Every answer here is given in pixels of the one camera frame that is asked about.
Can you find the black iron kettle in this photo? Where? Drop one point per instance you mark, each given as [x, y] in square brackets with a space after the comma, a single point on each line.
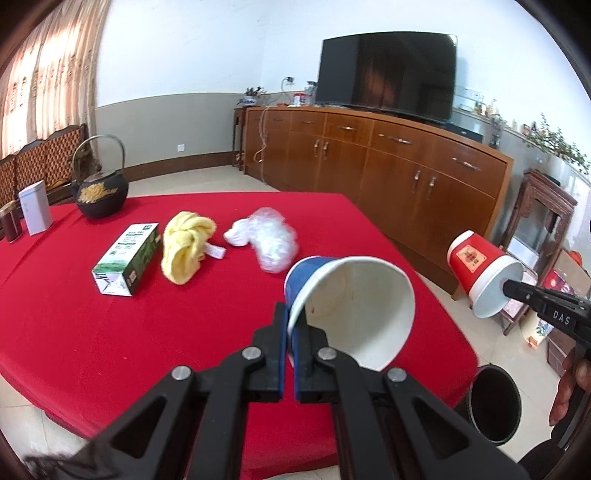
[101, 196]

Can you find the clear plastic jug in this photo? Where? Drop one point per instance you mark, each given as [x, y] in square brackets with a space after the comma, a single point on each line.
[310, 93]

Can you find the red and white paper cup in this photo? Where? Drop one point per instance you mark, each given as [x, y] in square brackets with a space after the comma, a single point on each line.
[480, 272]

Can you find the beige patterned curtain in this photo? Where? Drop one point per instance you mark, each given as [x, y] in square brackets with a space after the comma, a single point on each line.
[46, 78]

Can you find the cardboard box with red packs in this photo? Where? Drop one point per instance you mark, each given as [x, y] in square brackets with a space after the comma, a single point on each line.
[561, 272]

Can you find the white tin box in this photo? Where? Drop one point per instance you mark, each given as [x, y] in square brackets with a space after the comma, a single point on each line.
[34, 210]

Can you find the black set-top box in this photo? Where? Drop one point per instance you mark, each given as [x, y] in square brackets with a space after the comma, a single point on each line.
[464, 130]

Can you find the small potted plant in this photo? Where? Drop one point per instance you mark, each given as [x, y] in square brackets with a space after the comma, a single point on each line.
[251, 96]

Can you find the blue paper cup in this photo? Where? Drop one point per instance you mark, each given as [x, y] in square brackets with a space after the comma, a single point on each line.
[360, 309]

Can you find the clear plastic bag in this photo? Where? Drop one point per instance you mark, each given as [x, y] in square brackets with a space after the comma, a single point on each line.
[270, 240]

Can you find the vase with dried flowers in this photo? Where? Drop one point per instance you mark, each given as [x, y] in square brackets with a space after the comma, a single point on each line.
[495, 131]

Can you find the red tablecloth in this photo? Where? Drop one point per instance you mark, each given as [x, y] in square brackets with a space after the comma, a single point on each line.
[138, 350]

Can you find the row of small bottles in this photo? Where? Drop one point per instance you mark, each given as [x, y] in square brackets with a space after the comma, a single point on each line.
[482, 104]

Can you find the green and white carton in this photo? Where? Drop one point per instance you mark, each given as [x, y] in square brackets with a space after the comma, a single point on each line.
[129, 258]

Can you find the person's right hand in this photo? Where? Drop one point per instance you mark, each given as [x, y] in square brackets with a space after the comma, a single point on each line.
[565, 387]

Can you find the wooden lattice bench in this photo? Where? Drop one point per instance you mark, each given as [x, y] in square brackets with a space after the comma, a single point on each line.
[41, 161]

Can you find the black trash bin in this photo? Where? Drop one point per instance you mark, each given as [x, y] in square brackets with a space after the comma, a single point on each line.
[494, 406]

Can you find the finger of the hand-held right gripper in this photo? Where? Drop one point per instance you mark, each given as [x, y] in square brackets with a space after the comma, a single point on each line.
[524, 290]

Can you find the wooden sideboard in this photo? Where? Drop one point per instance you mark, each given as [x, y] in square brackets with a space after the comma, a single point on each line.
[369, 166]

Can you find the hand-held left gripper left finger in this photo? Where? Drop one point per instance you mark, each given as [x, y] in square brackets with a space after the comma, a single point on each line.
[280, 369]

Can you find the carved wooden stand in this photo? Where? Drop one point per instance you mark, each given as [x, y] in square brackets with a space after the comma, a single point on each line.
[545, 203]

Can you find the white vase with branches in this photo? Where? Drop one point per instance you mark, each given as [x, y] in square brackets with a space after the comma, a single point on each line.
[561, 143]

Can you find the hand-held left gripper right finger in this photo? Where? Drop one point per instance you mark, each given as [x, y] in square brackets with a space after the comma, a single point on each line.
[300, 374]

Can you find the small dark side table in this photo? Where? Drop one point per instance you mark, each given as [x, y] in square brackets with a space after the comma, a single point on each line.
[238, 138]

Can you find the yellow cloth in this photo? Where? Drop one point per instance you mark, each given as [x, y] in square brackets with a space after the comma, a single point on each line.
[184, 244]

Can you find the black television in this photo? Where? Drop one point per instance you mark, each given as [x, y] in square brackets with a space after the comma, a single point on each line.
[388, 74]

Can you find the dark red canister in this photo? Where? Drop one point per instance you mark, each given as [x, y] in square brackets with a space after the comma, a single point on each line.
[10, 224]

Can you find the red and white jar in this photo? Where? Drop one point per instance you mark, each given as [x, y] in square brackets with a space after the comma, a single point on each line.
[300, 98]

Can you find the white floral bucket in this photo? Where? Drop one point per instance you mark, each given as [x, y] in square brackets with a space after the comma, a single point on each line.
[538, 330]

